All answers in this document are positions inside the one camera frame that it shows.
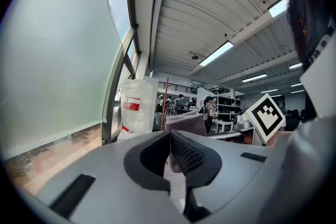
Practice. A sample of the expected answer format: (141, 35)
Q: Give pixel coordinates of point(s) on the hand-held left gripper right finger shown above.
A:
(195, 158)

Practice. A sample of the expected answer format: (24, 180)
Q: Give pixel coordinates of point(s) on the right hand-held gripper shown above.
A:
(265, 118)

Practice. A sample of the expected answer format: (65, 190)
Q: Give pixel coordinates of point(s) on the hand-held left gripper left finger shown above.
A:
(147, 162)

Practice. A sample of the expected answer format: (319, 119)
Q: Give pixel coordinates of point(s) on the person's right forearm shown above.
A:
(278, 139)

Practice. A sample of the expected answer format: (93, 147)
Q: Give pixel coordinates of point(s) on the clear bagged water jug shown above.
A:
(136, 105)

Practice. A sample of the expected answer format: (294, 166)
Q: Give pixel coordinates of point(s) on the white shelf rack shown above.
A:
(228, 107)

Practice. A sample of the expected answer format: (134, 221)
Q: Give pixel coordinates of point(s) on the white table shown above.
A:
(224, 125)

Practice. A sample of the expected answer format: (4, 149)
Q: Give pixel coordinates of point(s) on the long ceiling light panel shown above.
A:
(216, 53)
(278, 7)
(254, 78)

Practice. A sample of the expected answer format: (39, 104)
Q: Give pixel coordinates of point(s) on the red-brown pole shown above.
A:
(165, 102)

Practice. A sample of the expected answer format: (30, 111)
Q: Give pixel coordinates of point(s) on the black railing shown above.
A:
(176, 86)

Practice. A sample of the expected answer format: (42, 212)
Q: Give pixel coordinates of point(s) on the dark ceiling fixture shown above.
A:
(194, 56)

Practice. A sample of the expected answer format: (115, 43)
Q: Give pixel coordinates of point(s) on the person's black shirt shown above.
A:
(312, 21)

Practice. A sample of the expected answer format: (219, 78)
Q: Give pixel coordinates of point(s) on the pale green roller blind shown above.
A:
(57, 55)

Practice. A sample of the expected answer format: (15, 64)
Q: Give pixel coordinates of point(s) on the dark grey window frame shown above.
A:
(113, 102)

